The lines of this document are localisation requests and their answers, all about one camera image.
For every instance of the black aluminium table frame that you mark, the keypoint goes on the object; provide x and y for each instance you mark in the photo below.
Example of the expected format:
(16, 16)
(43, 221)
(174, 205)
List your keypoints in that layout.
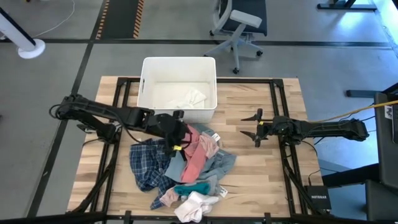
(242, 80)

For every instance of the grey-blue sweatshirt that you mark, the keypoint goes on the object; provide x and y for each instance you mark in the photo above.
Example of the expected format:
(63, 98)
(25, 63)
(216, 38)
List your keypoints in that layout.
(224, 161)

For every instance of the white post with round base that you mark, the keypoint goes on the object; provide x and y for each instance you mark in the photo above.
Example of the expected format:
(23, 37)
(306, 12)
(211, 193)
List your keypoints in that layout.
(31, 49)

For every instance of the white and navy office chair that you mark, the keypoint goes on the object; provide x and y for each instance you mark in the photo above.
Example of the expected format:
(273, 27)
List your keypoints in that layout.
(245, 17)

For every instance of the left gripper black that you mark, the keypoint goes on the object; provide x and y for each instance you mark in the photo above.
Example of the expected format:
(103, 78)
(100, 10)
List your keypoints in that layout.
(166, 126)

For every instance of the dusty pink garment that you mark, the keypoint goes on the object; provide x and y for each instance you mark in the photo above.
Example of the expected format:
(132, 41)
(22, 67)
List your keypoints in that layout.
(208, 144)

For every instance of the blue plaid shirt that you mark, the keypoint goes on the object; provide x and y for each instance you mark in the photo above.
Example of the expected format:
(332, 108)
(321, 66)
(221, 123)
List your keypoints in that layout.
(146, 161)

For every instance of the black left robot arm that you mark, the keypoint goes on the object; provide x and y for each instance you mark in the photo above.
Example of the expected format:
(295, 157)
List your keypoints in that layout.
(93, 109)

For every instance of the teal garment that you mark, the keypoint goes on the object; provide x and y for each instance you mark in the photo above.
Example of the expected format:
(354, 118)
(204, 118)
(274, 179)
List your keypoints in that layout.
(192, 188)

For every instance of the black workstation stand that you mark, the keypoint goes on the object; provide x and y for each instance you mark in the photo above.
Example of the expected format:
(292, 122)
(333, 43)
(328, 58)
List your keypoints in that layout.
(387, 155)

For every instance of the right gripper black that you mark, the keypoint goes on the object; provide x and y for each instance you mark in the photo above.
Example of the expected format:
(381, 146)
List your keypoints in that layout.
(276, 129)

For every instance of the black network switch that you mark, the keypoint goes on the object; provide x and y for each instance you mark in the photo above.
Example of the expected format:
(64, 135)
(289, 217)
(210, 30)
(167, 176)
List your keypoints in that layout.
(317, 197)

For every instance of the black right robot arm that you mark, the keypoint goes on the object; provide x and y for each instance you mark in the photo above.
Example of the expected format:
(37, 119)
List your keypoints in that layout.
(326, 127)

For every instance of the white cloth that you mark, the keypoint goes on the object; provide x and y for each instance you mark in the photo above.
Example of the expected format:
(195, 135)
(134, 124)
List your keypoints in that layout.
(189, 98)

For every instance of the black desk frame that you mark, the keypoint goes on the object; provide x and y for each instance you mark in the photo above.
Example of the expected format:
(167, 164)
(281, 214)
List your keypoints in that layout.
(345, 6)

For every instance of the black hazard-striped floor mat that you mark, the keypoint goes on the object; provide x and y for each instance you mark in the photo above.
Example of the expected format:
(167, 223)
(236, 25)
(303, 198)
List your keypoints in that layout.
(119, 18)

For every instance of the white woven plastic basket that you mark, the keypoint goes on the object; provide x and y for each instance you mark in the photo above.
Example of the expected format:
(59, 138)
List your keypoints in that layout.
(146, 68)

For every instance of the small pale pink garment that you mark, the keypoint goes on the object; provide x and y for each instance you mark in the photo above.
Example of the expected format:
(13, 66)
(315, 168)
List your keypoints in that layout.
(169, 197)

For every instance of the salmon pink garment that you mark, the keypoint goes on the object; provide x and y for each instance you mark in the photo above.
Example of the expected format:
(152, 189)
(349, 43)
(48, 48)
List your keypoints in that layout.
(192, 165)

